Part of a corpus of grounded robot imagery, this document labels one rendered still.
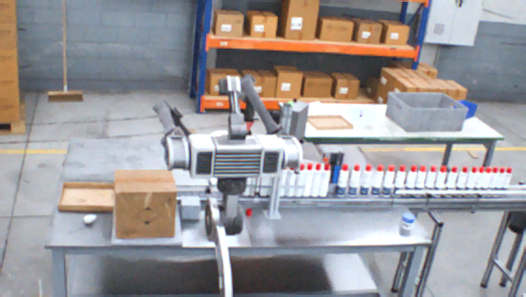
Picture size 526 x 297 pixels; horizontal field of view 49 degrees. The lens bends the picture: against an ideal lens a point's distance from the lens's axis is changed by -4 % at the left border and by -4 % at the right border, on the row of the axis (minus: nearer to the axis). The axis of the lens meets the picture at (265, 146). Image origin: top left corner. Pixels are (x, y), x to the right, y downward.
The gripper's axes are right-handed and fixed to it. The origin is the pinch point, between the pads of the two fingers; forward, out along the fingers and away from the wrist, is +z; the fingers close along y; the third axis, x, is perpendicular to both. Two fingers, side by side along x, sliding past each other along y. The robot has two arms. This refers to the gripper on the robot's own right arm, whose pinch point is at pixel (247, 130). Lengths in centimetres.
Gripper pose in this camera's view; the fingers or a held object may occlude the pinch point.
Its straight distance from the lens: 354.1
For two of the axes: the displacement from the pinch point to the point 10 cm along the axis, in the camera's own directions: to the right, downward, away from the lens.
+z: -1.2, 8.9, 4.4
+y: -9.7, -0.1, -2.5
